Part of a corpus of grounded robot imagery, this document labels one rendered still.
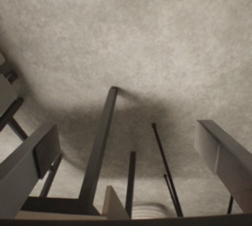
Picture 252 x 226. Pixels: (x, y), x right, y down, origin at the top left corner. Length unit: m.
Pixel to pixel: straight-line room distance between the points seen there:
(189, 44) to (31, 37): 0.78
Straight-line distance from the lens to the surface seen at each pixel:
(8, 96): 1.12
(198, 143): 0.17
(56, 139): 0.17
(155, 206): 2.32
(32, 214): 0.70
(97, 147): 0.76
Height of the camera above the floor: 0.85
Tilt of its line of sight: 50 degrees down
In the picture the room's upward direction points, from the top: 171 degrees counter-clockwise
